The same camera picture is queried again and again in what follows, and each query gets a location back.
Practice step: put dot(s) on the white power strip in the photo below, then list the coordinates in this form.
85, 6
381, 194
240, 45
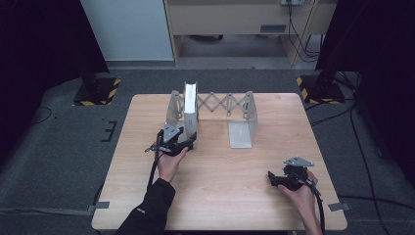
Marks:
293, 2

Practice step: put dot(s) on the grey tape piece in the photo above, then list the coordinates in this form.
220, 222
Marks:
339, 206
99, 206

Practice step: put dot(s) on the black yellow striped stand base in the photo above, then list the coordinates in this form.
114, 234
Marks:
98, 93
321, 91

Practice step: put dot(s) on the person's left hand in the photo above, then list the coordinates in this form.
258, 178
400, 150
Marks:
169, 166

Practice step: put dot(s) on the black tape floor mark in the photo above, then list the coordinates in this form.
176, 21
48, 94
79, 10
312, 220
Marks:
111, 130

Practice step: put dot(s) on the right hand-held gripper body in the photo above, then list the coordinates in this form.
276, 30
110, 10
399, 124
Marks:
295, 176

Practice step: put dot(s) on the beige wooden desk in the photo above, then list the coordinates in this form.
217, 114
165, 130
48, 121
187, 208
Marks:
221, 19

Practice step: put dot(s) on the expandable grey metal bookend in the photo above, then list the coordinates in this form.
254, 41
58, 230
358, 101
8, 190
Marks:
241, 135

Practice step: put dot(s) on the dark curtain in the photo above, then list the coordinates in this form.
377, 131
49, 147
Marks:
39, 49
385, 49

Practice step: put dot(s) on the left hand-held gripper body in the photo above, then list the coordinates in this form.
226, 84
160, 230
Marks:
171, 145

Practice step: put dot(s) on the white panel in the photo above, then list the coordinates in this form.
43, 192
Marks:
127, 29

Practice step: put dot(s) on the person's right hand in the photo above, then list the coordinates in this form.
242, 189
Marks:
303, 197

